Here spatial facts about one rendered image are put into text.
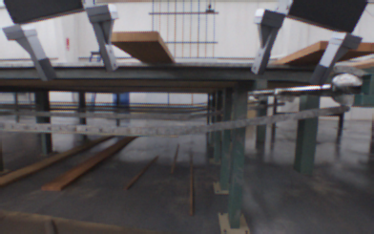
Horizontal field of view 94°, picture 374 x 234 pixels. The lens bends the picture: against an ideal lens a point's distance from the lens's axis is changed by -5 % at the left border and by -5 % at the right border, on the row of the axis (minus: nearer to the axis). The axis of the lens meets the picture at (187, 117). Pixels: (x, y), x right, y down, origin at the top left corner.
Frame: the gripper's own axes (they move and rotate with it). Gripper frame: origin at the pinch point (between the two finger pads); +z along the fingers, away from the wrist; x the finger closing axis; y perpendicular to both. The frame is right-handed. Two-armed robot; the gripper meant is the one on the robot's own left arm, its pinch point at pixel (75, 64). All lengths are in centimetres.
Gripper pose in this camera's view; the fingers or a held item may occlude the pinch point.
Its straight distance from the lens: 40.6
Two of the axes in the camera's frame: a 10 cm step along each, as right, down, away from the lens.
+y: 0.5, -4.9, 8.7
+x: -9.9, 1.0, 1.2
